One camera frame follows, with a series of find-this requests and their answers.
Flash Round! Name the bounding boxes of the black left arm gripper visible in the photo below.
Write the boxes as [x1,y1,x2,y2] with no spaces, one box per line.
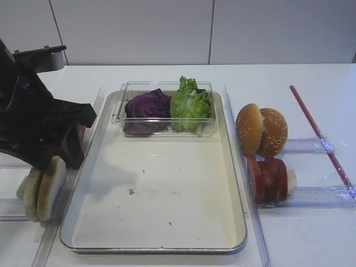
[1,43,97,170]

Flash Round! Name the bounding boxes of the bun slice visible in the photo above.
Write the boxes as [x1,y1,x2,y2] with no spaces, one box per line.
[37,156,67,222]
[16,167,43,222]

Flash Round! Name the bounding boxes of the tomato slices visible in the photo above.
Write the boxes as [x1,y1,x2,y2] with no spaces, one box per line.
[47,124,87,159]

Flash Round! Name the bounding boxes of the green lettuce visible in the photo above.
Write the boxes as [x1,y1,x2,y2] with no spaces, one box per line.
[170,76,212,136]

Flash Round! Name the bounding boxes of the middle meat patty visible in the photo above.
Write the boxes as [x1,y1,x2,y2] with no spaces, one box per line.
[258,158,280,202]

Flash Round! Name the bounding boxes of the inner meat patty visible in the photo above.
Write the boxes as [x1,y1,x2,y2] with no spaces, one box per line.
[273,158,288,202]

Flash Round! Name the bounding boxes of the clear plastic vegetable box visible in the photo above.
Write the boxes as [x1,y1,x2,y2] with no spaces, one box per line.
[111,78,216,137]

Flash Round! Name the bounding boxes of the purple cabbage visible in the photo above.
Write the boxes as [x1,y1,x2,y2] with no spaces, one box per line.
[123,88,171,136]

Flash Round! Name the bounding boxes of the metal tray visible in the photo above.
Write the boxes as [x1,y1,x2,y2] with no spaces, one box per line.
[60,91,247,254]

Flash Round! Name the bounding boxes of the rear sesame bun top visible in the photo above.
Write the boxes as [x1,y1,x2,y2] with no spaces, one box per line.
[236,103,263,155]

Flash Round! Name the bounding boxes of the sesame bun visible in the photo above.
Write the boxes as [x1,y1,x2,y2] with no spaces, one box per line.
[236,103,263,155]
[256,108,288,157]

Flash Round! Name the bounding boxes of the front sesame bun top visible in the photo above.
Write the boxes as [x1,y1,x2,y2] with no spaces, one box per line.
[256,108,288,157]

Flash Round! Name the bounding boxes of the red strip on table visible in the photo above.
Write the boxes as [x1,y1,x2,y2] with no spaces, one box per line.
[289,85,355,200]

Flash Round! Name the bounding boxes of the clear rail under tomatoes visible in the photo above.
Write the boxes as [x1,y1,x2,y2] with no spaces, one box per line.
[0,154,32,169]

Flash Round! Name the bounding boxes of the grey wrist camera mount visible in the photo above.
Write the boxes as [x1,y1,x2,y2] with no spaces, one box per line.
[12,45,67,73]

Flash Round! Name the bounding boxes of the clear rail under bun bottoms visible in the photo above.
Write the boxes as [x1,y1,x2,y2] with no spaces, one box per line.
[0,191,63,223]

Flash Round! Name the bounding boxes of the clear long left guide rail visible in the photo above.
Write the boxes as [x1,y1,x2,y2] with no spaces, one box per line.
[32,86,107,266]

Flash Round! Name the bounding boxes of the clear long guide rail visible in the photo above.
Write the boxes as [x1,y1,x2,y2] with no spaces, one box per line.
[32,86,107,266]
[223,84,271,266]

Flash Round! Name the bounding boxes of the clear long right guide rail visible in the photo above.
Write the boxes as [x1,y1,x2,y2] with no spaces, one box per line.
[223,84,271,266]

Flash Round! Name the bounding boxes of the clear rail under buns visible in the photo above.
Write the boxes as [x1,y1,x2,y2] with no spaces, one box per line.
[281,137,338,154]

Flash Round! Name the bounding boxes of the clear rail under patties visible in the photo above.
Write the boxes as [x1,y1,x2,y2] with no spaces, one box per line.
[256,186,355,209]

